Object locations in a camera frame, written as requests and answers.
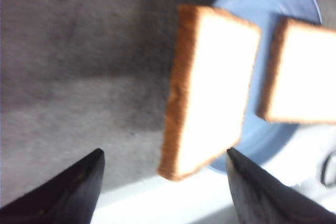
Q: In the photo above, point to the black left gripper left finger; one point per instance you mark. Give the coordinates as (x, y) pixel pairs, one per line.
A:
(69, 197)

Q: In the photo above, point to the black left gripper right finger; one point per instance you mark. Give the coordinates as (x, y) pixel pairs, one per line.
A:
(259, 197)

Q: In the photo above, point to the toast bread slice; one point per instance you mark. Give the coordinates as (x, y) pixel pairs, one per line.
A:
(299, 84)
(211, 74)

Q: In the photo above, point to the grey felt table mat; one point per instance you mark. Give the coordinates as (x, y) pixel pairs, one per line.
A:
(77, 75)

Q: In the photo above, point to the blue plastic plate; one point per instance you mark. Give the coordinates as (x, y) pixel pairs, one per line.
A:
(260, 140)

